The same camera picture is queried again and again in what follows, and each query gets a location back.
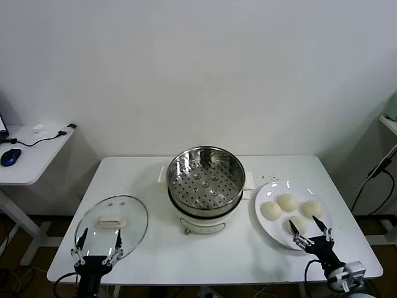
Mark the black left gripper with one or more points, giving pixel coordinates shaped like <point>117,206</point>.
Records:
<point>90,267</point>

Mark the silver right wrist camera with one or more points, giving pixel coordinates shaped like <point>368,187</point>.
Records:
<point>353,269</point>

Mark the blue computer mouse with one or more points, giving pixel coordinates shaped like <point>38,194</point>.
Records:
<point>10,156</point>

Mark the stainless steel steamer basket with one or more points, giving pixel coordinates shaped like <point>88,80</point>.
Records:
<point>201,212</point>

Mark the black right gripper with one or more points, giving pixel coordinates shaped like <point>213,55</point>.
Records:
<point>324,251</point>

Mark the white floor power strip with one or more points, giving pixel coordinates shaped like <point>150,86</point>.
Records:
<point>207,292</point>

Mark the black laptop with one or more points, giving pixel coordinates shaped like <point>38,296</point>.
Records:
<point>2,125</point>

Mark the white round plate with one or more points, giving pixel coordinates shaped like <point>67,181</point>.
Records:
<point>273,192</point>

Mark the small white crumpled tissue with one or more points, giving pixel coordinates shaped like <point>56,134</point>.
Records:
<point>38,128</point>

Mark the white shelf board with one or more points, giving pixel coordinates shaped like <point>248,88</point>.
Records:
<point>390,122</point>

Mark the pale green container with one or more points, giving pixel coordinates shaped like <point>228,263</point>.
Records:
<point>392,107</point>

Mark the small black adapter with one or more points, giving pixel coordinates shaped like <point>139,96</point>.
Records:
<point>71,125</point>

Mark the white side desk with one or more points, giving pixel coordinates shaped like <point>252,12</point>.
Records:
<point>34,158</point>

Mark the white steamed baozi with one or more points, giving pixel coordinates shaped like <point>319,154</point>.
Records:
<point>287,201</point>
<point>298,222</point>
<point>311,207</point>
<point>272,211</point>

